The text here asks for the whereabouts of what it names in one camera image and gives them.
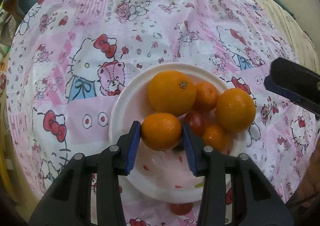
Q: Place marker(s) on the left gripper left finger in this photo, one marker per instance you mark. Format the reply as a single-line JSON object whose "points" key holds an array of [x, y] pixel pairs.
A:
{"points": [[68, 199]]}

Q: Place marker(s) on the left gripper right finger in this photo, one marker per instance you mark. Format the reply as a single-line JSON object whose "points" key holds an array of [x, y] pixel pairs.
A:
{"points": [[254, 199]]}

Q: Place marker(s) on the large orange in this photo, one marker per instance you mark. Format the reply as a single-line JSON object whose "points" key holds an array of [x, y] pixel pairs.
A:
{"points": [[235, 110], [171, 92]]}

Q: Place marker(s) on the red cherry tomato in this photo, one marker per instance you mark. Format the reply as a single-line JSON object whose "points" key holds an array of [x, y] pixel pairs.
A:
{"points": [[196, 122], [181, 209]]}

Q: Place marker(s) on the small mandarin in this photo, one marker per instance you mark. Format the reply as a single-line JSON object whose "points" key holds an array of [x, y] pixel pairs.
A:
{"points": [[206, 96], [215, 136], [161, 131]]}

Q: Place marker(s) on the dark grape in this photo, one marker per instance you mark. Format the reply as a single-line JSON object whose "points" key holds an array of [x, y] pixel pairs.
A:
{"points": [[179, 147]]}

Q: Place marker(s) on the right hand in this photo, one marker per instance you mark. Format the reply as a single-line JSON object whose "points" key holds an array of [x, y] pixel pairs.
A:
{"points": [[305, 200]]}

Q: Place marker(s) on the pink strawberry plate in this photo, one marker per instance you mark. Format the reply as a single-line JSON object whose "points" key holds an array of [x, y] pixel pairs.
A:
{"points": [[160, 175]]}

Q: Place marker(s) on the Hello Kitty pink cloth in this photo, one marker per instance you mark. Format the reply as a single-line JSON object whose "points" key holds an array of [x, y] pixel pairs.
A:
{"points": [[70, 60]]}

